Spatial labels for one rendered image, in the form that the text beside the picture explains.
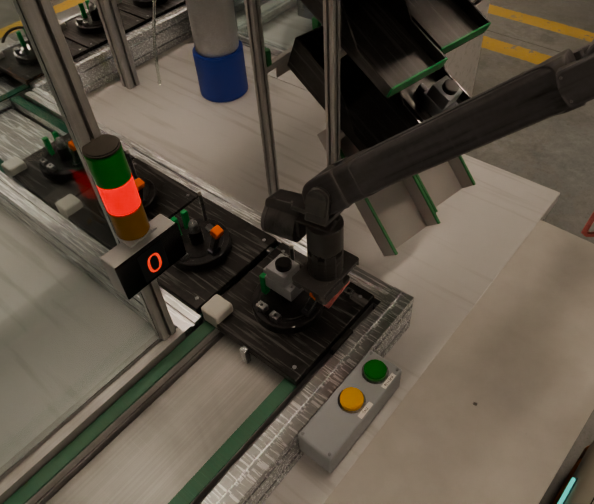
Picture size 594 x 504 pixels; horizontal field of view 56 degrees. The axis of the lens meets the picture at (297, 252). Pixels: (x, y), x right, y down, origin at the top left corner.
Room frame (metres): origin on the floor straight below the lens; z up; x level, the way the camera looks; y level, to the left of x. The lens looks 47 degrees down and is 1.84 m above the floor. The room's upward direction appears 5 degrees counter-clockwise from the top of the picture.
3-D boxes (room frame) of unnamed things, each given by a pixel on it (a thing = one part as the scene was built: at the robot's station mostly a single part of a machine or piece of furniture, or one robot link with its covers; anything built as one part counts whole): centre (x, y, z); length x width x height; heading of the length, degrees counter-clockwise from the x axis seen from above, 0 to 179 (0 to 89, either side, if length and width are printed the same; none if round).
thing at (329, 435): (0.46, -0.07, 0.93); 0.21 x 0.07 x 0.06; 136
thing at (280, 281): (0.67, 0.03, 1.06); 0.08 x 0.04 x 0.07; 47
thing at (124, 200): (0.61, 0.24, 1.33); 0.05 x 0.05 x 0.05
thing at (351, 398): (0.46, -0.07, 0.96); 0.04 x 0.04 x 0.02
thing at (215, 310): (0.66, 0.16, 0.97); 0.05 x 0.05 x 0.04; 46
